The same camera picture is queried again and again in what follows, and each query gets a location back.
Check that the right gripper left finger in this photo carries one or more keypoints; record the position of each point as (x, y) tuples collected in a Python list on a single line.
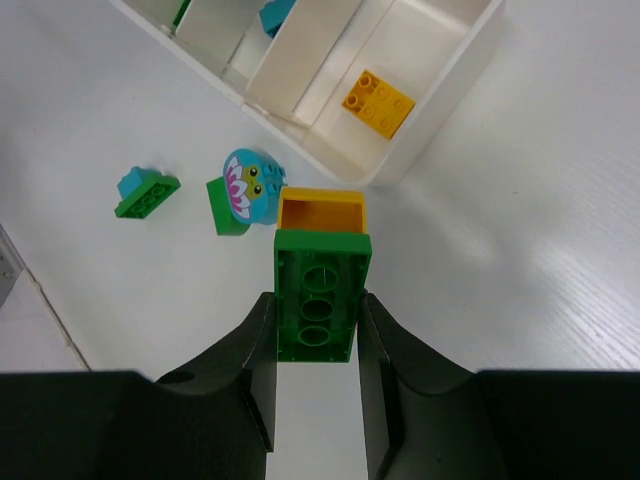
[(211, 418)]

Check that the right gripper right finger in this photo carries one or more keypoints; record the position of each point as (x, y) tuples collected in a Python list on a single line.
[(426, 417)]

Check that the green lego plate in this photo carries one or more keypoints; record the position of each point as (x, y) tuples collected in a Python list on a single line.
[(319, 279), (149, 195)]

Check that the yellow round face lego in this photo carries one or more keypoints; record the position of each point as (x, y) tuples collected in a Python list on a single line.
[(323, 210)]

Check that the yellow lego plate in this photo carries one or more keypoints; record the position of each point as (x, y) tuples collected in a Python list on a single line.
[(378, 104)]

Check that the teal 2x4 lego brick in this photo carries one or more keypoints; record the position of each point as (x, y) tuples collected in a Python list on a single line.
[(274, 14)]

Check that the green curved lego brick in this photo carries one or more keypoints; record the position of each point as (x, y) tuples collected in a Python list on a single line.
[(224, 221)]

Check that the green lego plate under teal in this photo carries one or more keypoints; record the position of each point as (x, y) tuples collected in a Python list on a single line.
[(149, 195)]

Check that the teal frog lily lego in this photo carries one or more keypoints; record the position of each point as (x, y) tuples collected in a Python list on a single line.
[(253, 183)]

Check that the small teal lego brick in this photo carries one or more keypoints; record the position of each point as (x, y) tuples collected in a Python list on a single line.
[(137, 181)]

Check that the white three-compartment tray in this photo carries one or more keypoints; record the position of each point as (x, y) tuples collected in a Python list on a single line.
[(294, 84)]

